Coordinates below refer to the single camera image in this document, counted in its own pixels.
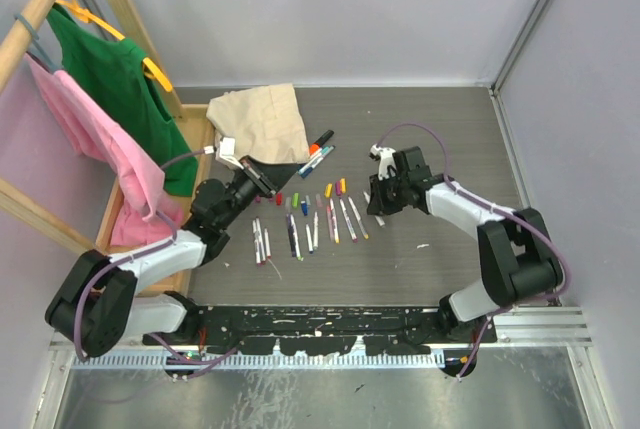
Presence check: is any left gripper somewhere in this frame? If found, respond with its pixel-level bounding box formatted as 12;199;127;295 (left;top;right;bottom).
217;155;297;230

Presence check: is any grey cap white marker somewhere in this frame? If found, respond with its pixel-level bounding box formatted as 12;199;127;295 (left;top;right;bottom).
362;191;386;228

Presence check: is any dark blue cap marker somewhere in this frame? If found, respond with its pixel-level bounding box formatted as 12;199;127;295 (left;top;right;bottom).
298;146;335;178

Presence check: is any dark purple clear pen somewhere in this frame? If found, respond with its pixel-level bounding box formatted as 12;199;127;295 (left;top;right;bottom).
285;213;296;257

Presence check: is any yellow end rainbow pen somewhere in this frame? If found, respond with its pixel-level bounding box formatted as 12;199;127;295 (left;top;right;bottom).
329;198;340;244

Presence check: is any lilac pen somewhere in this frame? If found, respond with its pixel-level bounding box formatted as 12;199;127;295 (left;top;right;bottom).
326;205;335;242

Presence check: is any grey end white marker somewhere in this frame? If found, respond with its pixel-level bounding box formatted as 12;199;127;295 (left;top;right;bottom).
312;210;319;252

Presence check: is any blue end white marker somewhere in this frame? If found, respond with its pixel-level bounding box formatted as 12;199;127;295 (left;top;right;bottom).
305;223;315;254

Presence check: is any red cap white pen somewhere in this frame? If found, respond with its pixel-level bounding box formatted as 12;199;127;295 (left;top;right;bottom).
263;228;272;260

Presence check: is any green cap rainbow pen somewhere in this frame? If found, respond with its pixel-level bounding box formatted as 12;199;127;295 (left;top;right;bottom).
290;214;303;261

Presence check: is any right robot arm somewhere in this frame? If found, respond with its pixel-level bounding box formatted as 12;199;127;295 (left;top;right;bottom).
367;145;565;343

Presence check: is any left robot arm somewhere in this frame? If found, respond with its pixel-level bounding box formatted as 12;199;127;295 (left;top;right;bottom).
45;156;299;361

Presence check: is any orange black highlighter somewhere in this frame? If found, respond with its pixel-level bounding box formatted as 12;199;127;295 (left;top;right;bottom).
309;129;334;156

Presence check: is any teal cap white marker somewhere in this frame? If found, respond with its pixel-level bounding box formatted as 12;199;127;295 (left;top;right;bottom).
305;145;335;170

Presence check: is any beige folded cloth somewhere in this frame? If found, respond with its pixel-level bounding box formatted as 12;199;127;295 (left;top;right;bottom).
206;83;310;164

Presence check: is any wooden clothes rack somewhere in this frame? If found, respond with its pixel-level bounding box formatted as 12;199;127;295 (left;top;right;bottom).
0;0;216;300

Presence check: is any pink shirt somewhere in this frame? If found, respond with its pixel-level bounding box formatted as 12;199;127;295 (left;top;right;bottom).
24;54;183;247

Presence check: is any green shirt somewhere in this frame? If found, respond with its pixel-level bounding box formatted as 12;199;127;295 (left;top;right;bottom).
47;3;190;165

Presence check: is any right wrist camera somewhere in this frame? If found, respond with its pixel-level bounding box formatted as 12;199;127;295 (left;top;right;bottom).
369;144;396;180

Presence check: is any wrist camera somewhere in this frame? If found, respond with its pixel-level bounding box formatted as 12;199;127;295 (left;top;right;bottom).
202;137;244;169
369;144;396;180

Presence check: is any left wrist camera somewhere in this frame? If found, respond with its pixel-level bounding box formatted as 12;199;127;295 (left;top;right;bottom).
202;137;244;169

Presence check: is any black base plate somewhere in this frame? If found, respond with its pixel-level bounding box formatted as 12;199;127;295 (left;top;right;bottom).
158;306;497;356

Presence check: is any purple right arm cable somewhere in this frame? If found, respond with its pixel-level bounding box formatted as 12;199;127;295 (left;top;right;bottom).
375;122;574;380

